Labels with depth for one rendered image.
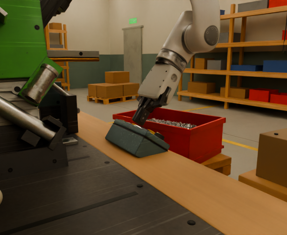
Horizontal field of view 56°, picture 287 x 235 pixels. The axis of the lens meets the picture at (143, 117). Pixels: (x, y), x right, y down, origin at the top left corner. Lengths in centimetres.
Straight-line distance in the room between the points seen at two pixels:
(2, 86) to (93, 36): 1029
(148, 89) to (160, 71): 6
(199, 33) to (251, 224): 45
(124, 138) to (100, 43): 1040
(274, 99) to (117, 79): 389
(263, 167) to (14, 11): 62
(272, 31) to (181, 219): 617
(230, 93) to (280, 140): 570
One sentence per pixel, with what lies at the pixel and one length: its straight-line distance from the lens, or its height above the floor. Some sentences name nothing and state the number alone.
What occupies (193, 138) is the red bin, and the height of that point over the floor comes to 89.
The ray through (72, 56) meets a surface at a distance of 77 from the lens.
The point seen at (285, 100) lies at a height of 35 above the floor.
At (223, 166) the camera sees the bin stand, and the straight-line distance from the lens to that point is 90.
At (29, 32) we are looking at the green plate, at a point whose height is 116.
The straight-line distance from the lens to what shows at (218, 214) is 41.
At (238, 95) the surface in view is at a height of 33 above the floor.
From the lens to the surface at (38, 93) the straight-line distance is 56.
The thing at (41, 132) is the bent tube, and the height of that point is 97.
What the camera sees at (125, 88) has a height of 34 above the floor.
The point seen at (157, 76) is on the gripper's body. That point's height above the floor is 106.
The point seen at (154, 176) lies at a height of 90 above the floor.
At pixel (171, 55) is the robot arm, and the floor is 112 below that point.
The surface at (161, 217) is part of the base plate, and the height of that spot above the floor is 90.
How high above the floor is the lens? 111
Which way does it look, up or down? 12 degrees down
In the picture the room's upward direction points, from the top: straight up
